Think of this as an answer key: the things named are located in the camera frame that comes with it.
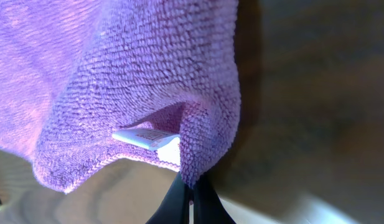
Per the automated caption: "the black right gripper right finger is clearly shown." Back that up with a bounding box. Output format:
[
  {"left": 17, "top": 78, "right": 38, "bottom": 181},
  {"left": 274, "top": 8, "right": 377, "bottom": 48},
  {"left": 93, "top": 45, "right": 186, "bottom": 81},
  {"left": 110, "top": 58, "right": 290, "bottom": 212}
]
[{"left": 193, "top": 174, "right": 236, "bottom": 224}]

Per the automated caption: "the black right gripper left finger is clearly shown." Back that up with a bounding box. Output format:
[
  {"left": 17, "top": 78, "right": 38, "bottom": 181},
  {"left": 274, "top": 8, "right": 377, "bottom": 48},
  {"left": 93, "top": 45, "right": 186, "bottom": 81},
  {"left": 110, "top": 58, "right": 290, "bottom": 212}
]
[{"left": 146, "top": 172, "right": 191, "bottom": 224}]

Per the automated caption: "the purple microfiber cloth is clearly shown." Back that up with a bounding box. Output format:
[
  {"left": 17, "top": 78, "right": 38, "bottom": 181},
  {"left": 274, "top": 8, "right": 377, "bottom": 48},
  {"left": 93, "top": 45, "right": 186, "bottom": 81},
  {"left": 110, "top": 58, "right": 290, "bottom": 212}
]
[{"left": 0, "top": 0, "right": 241, "bottom": 193}]

